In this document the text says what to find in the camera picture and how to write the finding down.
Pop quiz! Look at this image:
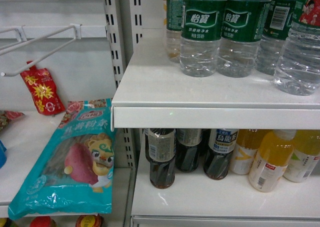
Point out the yellow vitamin drink bottle front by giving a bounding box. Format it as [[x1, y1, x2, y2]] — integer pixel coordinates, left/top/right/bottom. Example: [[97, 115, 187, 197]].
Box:
[[248, 129, 297, 193]]

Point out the red sauce pouch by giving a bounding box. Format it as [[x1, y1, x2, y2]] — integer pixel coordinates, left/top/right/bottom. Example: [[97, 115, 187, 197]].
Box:
[[20, 65, 66, 116]]

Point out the teal sweet potato noodle bag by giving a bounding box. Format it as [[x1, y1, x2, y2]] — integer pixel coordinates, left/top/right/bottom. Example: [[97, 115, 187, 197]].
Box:
[[8, 98, 116, 220]]

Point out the white slotted shelf upright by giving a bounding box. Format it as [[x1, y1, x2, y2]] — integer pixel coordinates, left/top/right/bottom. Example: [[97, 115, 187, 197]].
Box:
[[102, 0, 137, 170]]

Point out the white metal display hook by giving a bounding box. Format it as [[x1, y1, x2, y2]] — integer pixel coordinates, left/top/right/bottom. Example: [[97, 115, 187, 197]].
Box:
[[0, 23, 82, 77]]

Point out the yellow vitamin drink bottle right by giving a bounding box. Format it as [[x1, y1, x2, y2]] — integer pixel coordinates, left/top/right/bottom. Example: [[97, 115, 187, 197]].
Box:
[[283, 130, 320, 183]]

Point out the white lower shelf board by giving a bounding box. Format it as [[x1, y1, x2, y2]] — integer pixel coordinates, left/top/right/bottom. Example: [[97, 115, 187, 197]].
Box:
[[131, 152, 320, 227]]

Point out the rear partly hidden water bottle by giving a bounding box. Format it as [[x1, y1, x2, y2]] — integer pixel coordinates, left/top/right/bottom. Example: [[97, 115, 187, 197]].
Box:
[[164, 0, 183, 63]]

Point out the red yellow lid jar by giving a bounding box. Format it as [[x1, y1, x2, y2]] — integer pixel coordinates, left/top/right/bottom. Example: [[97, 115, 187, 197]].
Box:
[[75, 214, 104, 227]]

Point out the suntory oolong tea bottle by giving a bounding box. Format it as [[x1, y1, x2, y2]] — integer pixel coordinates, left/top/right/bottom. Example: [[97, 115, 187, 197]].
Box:
[[203, 128, 239, 180]]

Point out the yellow vitamin drink bottle rear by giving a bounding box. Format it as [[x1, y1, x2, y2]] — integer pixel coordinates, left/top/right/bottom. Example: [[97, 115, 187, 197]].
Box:
[[229, 129, 271, 175]]

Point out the dark oolong tea bottle middle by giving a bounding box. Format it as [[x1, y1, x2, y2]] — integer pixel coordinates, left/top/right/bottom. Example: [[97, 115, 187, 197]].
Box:
[[175, 128, 203, 173]]

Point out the water bottle green label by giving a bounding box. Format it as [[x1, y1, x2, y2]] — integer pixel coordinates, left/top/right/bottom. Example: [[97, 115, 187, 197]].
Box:
[[179, 0, 227, 77], [217, 0, 271, 78]]

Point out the white water shelf board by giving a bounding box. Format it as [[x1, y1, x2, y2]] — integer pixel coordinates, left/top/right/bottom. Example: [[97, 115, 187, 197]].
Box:
[[111, 29, 320, 130]]

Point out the dark oolong tea bottle left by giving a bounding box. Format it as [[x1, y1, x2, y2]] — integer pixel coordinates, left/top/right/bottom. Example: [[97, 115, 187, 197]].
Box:
[[148, 128, 176, 189]]

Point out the dark oolong tea bottle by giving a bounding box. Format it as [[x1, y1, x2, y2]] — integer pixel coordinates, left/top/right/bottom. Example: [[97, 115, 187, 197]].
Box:
[[175, 128, 203, 173], [148, 128, 176, 189]]

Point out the yellow vitamin drink bottle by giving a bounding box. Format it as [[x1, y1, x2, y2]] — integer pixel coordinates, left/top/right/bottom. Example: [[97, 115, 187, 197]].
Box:
[[229, 129, 271, 175], [248, 129, 297, 193], [283, 130, 320, 183]]

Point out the water bottle green label left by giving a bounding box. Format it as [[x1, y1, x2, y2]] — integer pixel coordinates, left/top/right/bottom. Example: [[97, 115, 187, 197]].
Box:
[[179, 0, 227, 77]]

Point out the clear water bottle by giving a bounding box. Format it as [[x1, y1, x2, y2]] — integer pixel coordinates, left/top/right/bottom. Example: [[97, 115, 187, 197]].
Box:
[[273, 0, 320, 96]]

